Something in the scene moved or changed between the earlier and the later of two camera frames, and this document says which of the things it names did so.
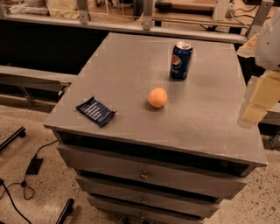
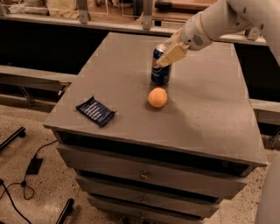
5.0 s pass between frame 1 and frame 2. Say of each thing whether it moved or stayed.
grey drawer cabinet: stayed
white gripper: moved
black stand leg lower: stayed
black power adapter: stayed
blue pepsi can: moved
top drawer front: stayed
